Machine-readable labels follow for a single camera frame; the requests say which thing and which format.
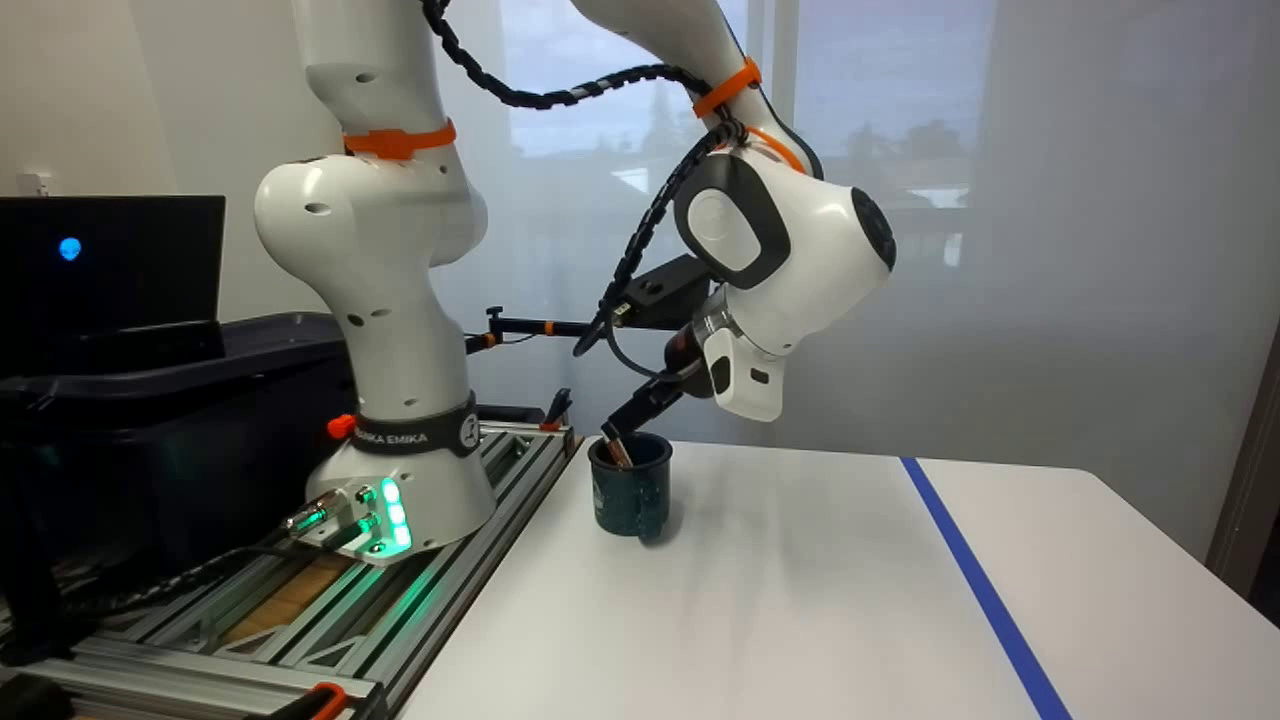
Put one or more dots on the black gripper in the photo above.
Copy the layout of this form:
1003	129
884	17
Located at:
691	367

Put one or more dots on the dark teal speckled cup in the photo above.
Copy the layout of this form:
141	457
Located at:
630	504

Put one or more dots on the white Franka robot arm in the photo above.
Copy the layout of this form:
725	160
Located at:
387	266

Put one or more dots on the small black orange clamp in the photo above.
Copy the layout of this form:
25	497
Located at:
559	411

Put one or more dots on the orange round knob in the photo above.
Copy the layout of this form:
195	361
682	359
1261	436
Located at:
342	424

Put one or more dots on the blue tape stripe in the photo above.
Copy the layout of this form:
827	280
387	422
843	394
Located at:
981	583

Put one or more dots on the orange and black clamp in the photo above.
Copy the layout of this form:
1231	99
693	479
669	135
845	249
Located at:
330	700

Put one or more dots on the black cabinet box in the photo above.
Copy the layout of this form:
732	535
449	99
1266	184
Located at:
203	442

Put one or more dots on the sheer white curtain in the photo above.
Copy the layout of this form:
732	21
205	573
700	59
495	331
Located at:
1094	266

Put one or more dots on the black monitor with blue light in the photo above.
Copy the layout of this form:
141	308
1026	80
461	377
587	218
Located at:
114	280

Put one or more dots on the dark brown furniture edge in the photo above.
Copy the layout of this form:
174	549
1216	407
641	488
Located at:
1252	504

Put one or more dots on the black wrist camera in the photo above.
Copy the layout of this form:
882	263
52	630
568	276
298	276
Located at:
665	285

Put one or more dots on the aluminium extrusion base frame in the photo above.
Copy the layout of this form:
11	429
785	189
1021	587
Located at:
400	606

